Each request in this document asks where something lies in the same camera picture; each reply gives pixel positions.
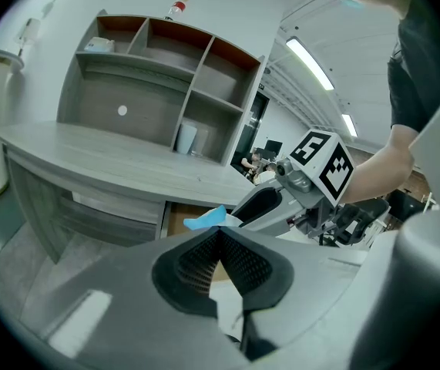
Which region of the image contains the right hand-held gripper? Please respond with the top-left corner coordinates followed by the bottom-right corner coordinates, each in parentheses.
top-left (230, 128), bottom-right (356, 243)

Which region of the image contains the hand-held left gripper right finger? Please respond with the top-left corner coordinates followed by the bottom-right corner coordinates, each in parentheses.
top-left (218, 228), bottom-right (368, 370)

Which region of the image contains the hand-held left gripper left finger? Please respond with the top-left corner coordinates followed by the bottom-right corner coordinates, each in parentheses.
top-left (18, 227), bottom-right (252, 370)

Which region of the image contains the small blue packet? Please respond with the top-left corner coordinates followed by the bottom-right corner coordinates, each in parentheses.
top-left (183, 204), bottom-right (242, 232)

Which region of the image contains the wooden desk drawer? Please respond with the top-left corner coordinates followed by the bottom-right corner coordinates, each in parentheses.
top-left (160, 201), bottom-right (237, 243)

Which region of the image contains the person's right forearm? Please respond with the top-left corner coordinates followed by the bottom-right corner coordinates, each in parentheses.
top-left (341, 123), bottom-right (416, 206)

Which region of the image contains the dark door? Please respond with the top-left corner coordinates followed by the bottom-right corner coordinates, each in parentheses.
top-left (237, 90), bottom-right (271, 166)

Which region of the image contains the white cup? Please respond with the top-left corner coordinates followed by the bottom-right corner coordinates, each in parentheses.
top-left (176, 123), bottom-right (198, 156)

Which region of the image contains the long ceiling light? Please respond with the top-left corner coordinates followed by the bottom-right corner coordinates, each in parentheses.
top-left (341, 113), bottom-right (360, 139)
top-left (284, 36), bottom-right (335, 93)

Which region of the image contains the grey wooden desk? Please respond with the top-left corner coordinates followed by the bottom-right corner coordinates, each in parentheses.
top-left (0, 120), bottom-right (256, 265)

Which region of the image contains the grey wooden shelf unit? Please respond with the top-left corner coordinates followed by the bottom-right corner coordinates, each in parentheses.
top-left (56, 8), bottom-right (266, 167)

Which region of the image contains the person's black shirt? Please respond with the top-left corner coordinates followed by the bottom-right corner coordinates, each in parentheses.
top-left (387, 0), bottom-right (440, 133)

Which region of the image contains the plastic bottle with red cap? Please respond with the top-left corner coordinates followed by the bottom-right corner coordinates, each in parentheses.
top-left (163, 0), bottom-right (190, 21)

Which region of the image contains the white tissue pack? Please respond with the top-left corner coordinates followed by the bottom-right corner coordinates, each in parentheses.
top-left (84, 36), bottom-right (116, 54)

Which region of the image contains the white wall device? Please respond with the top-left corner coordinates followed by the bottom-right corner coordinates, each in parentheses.
top-left (14, 17), bottom-right (42, 58)

